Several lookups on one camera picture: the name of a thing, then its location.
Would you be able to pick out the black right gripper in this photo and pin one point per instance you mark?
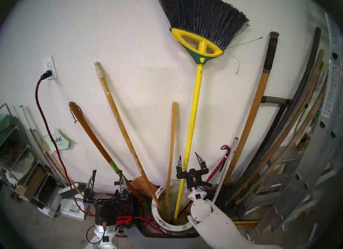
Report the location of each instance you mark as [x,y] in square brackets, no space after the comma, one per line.
[193,180]

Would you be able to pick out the long bare wooden pole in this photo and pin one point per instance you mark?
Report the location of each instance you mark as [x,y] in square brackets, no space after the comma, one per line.
[305,125]
[319,73]

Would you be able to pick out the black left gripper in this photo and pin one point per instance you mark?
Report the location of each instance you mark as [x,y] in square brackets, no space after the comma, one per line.
[105,213]

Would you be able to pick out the white plastic box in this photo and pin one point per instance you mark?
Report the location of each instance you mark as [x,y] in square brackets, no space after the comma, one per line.
[71,208]

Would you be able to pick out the paint-spattered wooden pole threaded tip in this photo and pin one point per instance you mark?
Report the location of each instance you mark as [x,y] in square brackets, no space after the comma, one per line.
[118,117]

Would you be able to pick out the brown wooden board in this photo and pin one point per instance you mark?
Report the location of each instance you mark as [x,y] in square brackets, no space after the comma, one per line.
[139,184]

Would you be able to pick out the grey metal step stool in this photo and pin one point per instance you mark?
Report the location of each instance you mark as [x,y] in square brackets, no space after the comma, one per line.
[289,157]

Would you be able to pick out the thin flat wooden stick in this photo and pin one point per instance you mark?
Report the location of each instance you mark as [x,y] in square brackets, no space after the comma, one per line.
[172,133]

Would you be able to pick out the red walking cane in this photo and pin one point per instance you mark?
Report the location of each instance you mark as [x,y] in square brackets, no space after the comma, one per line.
[218,168]

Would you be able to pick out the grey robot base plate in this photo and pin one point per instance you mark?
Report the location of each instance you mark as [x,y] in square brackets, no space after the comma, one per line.
[160,243]

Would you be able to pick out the brown bottle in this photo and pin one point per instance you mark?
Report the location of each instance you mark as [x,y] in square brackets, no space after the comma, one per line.
[304,145]

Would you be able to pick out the aluminium ladder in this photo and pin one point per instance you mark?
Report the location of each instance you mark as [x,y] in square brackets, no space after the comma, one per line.
[329,111]

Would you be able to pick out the white wall outlet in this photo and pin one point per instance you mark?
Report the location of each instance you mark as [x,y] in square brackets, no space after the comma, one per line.
[48,62]

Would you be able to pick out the mint green name sign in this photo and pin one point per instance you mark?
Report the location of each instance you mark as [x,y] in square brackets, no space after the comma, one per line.
[57,141]

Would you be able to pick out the yellow broom black bristles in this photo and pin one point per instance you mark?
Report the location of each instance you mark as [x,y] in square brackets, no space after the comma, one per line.
[195,95]

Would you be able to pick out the white floral ceramic pot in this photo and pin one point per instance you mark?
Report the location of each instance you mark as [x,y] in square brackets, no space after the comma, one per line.
[171,226]

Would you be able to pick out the grey metal rod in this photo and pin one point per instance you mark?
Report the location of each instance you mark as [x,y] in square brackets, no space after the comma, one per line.
[50,160]

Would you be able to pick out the grey flat wooden stake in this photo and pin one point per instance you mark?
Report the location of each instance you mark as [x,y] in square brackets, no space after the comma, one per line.
[230,157]

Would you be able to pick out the black tool olive grip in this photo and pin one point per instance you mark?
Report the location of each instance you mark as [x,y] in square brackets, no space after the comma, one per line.
[276,100]

